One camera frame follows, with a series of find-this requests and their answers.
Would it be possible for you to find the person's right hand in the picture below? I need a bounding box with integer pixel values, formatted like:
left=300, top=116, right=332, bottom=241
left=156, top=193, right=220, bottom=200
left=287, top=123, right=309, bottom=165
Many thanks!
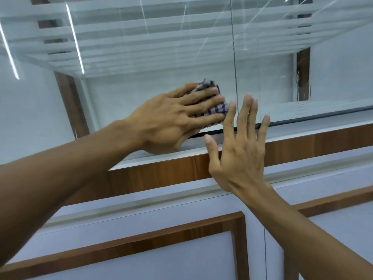
left=204, top=94, right=273, bottom=197

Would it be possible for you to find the blue white checkered cloth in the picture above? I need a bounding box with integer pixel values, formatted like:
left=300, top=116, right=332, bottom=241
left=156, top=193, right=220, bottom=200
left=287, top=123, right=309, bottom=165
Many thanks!
left=188, top=78, right=229, bottom=126

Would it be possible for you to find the person's right forearm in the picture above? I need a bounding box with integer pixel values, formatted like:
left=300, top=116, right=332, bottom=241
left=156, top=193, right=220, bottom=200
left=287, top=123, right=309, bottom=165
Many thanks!
left=239, top=185, right=373, bottom=280

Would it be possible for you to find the wooden glass display cabinet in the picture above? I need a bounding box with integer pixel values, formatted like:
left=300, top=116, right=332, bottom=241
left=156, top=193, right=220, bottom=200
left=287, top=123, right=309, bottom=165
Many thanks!
left=0, top=0, right=373, bottom=280

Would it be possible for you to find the person's left forearm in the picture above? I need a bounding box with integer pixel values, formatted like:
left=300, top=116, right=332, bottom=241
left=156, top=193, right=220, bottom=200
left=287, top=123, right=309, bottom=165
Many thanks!
left=0, top=121, right=143, bottom=266

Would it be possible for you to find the person's left hand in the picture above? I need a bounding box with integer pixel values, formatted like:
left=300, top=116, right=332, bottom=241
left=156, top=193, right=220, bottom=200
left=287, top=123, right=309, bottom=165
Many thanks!
left=124, top=82, right=227, bottom=156

